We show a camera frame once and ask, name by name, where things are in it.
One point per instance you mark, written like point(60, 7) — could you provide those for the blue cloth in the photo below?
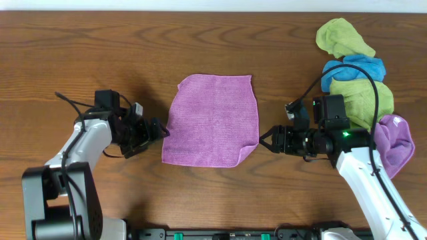
point(373, 66)

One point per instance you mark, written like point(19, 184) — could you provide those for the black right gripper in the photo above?
point(281, 141)

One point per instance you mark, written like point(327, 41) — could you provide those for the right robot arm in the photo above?
point(352, 154)

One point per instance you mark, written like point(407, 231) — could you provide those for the purple cloth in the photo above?
point(213, 122)
point(394, 143)

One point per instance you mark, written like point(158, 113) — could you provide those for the upper green cloth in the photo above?
point(339, 38)

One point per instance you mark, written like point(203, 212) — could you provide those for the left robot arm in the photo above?
point(60, 199)

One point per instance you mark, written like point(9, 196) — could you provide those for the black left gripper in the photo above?
point(145, 138)

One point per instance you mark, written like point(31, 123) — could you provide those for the lower green cloth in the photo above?
point(359, 101)

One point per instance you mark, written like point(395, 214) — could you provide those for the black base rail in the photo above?
point(285, 231)

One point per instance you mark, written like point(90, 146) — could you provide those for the purple cloth in pile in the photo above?
point(394, 143)

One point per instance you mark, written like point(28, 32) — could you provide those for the green cloth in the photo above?
point(339, 38)
point(359, 101)

